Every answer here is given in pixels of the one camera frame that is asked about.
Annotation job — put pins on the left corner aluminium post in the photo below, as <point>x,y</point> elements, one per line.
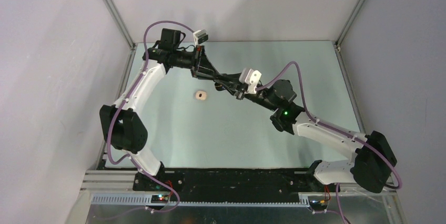
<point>119,22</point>

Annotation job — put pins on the white cable duct strip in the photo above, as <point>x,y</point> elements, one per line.
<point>156,200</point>

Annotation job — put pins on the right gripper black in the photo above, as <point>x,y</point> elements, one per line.
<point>237,86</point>

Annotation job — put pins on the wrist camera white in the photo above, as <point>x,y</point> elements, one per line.
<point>200,36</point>
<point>251,78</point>

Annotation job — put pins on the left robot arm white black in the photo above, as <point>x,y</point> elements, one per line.
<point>121,122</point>

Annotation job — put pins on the beige earbud charging case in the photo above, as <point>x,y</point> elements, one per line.
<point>201,95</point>

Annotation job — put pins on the corner aluminium post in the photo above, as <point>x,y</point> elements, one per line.
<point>119,22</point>
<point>350,21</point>

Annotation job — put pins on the right corner aluminium post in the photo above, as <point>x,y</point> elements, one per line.
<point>350,21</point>

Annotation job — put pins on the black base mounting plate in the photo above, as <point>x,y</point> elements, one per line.
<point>241,185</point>

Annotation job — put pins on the black earbud charging case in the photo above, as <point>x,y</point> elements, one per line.
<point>219,87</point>

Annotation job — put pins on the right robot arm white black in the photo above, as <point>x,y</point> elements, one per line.
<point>369,159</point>

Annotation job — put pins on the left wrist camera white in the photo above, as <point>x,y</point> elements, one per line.
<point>200,36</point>

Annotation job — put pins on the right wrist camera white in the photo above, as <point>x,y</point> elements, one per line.
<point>251,78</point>

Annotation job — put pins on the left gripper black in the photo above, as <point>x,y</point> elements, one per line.
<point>203,69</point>

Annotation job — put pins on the aluminium frame rail front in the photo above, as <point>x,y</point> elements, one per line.
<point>122,180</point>

